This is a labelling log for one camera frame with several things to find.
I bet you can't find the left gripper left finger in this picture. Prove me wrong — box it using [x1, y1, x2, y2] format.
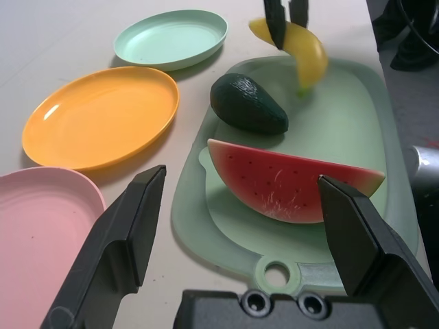
[40, 164, 167, 329]

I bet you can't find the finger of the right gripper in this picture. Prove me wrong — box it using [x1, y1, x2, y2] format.
[289, 0, 310, 27]
[263, 0, 287, 49]

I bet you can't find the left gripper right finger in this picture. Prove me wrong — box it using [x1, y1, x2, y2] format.
[317, 173, 439, 299]

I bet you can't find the toy yellow banana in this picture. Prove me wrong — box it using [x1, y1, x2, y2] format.
[248, 19, 329, 97]

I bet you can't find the toy dark green avocado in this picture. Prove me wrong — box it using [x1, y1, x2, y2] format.
[209, 72, 289, 136]

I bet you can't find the toy watermelon slice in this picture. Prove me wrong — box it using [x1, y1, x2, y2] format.
[206, 138, 386, 225]

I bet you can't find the pink round plate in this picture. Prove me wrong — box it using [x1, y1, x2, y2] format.
[0, 166, 107, 329]

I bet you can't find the robot body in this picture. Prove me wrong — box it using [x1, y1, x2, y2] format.
[410, 143, 439, 329]

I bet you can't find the mint green round plate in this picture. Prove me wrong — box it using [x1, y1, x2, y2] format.
[112, 9, 229, 72]

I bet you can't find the green cutting board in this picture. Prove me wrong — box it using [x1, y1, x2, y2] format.
[170, 56, 420, 296]

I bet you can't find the yellow round plate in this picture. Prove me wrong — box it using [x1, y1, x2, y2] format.
[21, 65, 180, 172]

